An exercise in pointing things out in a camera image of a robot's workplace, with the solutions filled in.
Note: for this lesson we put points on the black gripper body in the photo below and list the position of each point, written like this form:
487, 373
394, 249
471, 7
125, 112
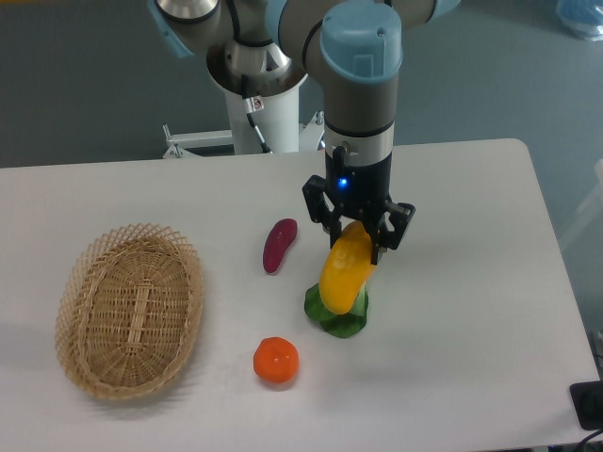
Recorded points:
358, 192

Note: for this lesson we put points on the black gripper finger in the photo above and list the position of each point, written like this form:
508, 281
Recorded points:
326, 208
386, 225

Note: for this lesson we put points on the yellow mango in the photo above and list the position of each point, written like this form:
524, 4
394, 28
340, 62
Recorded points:
346, 269

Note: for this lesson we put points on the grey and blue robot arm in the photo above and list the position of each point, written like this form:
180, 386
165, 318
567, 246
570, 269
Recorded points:
353, 49

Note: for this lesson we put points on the woven wicker basket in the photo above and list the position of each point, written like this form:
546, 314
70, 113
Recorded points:
130, 312

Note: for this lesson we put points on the purple sweet potato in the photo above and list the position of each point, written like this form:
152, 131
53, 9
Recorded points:
280, 238

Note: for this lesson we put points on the green bok choy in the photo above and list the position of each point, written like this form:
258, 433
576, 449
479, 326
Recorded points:
341, 326

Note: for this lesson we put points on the orange tangerine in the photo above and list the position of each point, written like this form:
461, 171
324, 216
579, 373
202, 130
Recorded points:
276, 360

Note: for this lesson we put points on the black device at table edge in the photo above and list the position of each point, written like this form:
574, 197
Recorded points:
587, 401

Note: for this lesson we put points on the blue plastic bag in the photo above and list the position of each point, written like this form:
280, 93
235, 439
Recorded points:
582, 17

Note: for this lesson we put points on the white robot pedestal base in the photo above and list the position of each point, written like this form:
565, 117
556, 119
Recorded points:
261, 87

